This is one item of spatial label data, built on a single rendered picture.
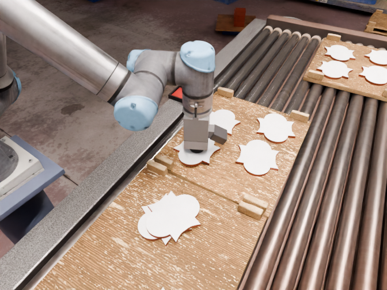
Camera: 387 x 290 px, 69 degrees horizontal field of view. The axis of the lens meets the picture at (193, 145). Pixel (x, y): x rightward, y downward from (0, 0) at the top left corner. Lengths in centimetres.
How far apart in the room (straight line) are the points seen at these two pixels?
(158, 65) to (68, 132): 193
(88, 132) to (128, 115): 191
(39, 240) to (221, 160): 49
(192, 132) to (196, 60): 20
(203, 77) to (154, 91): 12
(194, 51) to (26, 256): 58
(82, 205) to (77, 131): 172
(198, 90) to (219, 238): 34
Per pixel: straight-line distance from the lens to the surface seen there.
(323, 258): 73
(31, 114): 283
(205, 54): 61
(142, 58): 65
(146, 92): 55
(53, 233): 77
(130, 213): 72
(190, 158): 79
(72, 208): 79
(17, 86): 98
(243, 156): 81
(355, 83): 127
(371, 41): 167
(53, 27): 54
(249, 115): 97
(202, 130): 71
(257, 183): 77
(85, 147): 231
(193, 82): 64
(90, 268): 67
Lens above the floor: 153
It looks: 45 degrees down
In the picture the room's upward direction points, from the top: straight up
